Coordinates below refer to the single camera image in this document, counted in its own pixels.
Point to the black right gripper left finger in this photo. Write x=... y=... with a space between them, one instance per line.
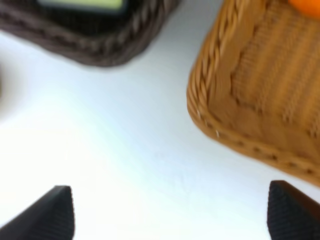
x=51 y=217

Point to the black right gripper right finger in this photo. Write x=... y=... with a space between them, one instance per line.
x=291 y=214

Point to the orange tangerine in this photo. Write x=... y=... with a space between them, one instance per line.
x=310 y=8

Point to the black men's lotion bottle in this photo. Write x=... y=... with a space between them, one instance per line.
x=107 y=7

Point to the light brown wicker basket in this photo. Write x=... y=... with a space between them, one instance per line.
x=255 y=86

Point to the dark brown wicker basket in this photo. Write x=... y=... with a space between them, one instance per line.
x=92 y=39

